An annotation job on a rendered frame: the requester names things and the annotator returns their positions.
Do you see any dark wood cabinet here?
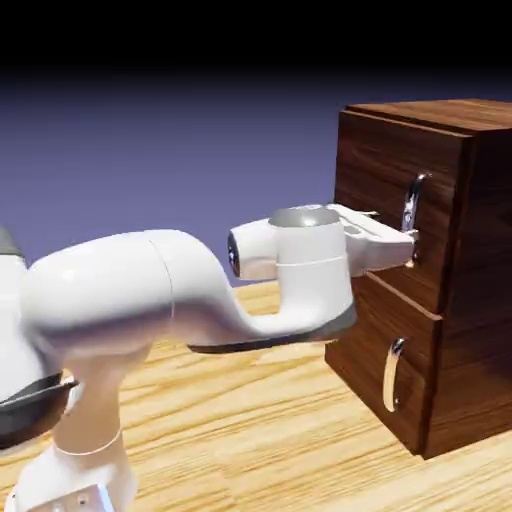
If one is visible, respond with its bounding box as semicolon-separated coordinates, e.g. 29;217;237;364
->
324;98;512;460

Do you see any curved silver door handle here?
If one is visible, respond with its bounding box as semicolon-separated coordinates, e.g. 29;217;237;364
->
382;337;407;413
401;172;433;268

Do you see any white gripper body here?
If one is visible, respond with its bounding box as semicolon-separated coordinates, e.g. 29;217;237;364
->
350;222;420;278

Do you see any dark wood cabinet door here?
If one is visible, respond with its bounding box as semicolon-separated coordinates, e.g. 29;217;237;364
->
324;271;444;456
334;110;473;315

